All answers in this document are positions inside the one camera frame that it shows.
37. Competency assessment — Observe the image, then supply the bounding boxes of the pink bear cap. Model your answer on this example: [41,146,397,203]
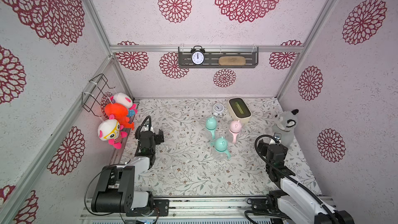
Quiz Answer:
[229,120,243,134]

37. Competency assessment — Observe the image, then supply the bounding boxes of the mint cap with handle ring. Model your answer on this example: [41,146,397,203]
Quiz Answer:
[214,137,228,152]

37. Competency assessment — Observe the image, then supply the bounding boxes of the clear bottle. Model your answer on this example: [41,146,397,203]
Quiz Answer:
[205,128,217,141]
[212,148,230,161]

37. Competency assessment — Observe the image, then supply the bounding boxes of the mint bear cap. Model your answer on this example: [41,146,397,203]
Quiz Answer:
[205,116,218,131]

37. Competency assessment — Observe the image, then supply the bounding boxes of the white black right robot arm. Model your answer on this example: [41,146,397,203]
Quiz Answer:
[255,135,354,224]

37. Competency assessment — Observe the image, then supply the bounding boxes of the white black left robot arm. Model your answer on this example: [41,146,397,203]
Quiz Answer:
[91,130,164,216]

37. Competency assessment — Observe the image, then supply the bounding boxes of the grey raccoon plush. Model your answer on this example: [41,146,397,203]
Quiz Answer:
[271,109,299,148]

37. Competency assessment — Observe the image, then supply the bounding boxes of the white plush yellow glasses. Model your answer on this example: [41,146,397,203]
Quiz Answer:
[97,115,127,149]

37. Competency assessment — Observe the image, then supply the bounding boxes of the orange red plush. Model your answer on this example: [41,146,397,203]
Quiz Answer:
[104,103,134,130]

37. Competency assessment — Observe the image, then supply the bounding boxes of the white pink plush top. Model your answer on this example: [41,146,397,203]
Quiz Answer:
[110,93,136,110]

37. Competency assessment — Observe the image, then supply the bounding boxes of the floral table mat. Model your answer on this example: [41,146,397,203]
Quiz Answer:
[119,97,322,197]

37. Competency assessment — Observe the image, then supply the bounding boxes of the cream box green lid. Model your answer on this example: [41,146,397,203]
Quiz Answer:
[227,97,252,124]

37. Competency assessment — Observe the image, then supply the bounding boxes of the white small alarm clock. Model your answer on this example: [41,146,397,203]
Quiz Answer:
[212,103,225,118]

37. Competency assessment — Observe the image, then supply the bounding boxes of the black alarm clock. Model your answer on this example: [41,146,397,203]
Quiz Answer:
[190,45,206,65]

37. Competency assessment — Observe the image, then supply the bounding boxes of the black left corrugated cable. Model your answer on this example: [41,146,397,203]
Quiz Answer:
[135,116,152,141]

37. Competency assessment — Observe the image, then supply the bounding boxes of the black corrugated cable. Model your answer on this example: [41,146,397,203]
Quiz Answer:
[254,134,340,224]
[135,116,152,141]

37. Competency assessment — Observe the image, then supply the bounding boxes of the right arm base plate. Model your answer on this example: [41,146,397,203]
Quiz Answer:
[246,197,279,214]

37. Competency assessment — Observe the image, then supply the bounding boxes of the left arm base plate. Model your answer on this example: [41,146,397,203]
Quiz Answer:
[126,199,170,217]

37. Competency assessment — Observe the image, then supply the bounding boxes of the black wire basket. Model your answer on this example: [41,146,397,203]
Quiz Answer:
[81,73,114,117]

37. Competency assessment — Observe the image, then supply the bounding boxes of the black right corrugated cable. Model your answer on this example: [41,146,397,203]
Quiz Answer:
[254,134,340,224]

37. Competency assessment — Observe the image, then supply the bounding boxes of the grey wall shelf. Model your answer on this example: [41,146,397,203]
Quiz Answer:
[177,46,259,69]

